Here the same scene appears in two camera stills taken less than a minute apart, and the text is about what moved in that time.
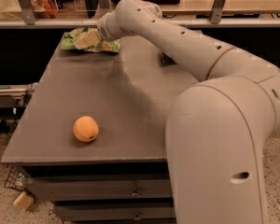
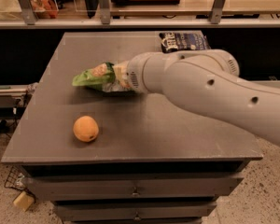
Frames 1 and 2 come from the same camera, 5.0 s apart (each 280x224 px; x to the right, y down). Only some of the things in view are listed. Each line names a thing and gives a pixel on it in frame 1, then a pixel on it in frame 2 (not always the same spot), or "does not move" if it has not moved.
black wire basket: x=16 y=178 does not move
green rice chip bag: x=68 y=38 → x=102 y=76
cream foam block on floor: x=23 y=201 does not move
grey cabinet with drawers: x=91 y=133 does not move
